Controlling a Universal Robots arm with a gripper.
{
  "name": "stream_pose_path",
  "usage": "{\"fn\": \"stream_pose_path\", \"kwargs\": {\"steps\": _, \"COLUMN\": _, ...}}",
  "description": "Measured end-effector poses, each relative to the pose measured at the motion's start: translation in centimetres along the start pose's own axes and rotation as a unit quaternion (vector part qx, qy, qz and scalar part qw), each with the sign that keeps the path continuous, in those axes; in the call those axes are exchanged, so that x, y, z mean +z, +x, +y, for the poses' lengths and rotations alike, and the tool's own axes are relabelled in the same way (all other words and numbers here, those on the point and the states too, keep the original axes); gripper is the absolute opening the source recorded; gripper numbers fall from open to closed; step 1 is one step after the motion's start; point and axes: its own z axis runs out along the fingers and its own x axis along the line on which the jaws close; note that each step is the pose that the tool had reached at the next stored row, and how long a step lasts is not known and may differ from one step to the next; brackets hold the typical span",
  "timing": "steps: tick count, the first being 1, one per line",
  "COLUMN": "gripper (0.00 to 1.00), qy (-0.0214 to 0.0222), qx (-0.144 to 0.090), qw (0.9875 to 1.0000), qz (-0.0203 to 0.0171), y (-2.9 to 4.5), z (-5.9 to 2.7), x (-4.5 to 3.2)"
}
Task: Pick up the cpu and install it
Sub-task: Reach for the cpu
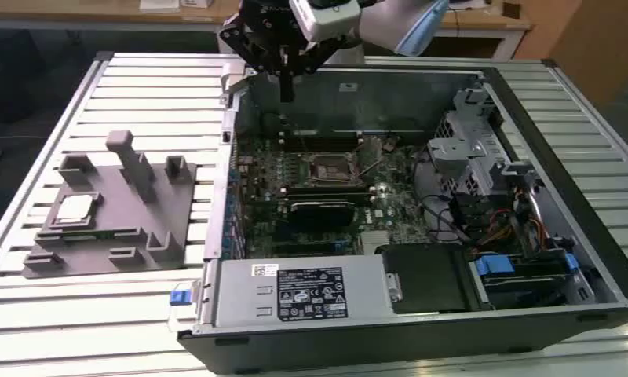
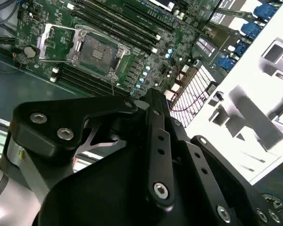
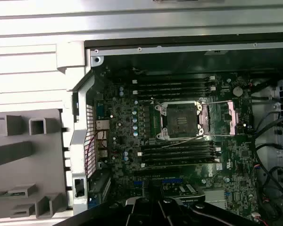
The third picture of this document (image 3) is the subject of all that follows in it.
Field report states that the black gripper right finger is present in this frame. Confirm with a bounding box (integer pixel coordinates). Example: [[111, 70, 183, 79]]
[[156, 181, 191, 226]]

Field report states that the green RAM stick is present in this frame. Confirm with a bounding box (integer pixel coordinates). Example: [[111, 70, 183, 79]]
[[0, 191, 22, 198]]

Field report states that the black open PC case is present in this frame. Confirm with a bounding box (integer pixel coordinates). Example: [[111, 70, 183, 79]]
[[67, 32, 283, 226]]

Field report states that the silver drive cage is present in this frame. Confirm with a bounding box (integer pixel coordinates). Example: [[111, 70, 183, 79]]
[[272, 77, 283, 163]]

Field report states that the metal socket cover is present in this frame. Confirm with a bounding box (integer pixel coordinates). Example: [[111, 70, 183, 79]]
[[199, 100, 239, 137]]

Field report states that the grey parts rack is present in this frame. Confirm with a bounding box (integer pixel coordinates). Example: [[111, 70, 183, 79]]
[[0, 108, 70, 220]]

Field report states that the black RAM slot bank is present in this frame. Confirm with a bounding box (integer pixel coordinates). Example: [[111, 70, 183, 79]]
[[138, 140, 222, 168], [132, 74, 216, 98]]

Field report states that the black cable bundle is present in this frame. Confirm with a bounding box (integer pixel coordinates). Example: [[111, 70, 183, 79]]
[[251, 108, 283, 226]]

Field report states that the black graphics card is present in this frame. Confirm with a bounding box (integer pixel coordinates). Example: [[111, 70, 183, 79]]
[[160, 182, 206, 203]]

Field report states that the silver chipset heatsink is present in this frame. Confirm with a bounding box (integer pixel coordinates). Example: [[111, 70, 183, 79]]
[[204, 189, 227, 203]]

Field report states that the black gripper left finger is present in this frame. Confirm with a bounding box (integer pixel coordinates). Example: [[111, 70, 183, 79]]
[[125, 181, 159, 226]]

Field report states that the CPU socket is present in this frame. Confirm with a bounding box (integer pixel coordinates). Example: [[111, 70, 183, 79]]
[[155, 100, 205, 142]]

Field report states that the green motherboard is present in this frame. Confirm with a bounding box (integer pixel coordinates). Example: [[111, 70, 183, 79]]
[[94, 68, 261, 226]]

